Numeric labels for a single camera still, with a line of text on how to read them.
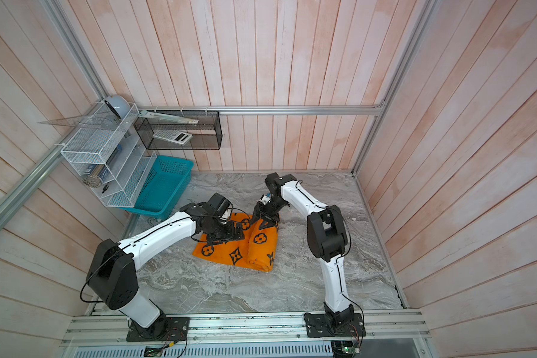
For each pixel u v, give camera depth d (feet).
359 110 3.13
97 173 2.50
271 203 2.63
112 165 2.74
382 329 2.44
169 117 2.99
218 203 2.25
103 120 2.82
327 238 1.82
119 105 2.73
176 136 3.22
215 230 2.30
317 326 2.40
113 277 1.41
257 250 2.80
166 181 3.75
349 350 2.30
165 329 2.31
